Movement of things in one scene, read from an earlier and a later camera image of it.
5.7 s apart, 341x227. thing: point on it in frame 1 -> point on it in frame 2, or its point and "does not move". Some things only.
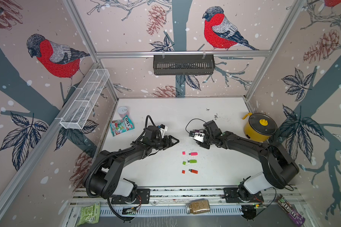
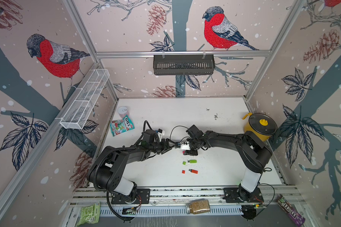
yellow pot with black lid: [259, 127] does not move
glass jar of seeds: [198, 206] does not move
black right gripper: [205, 145] -> [190, 152]
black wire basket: [185, 65] does not move
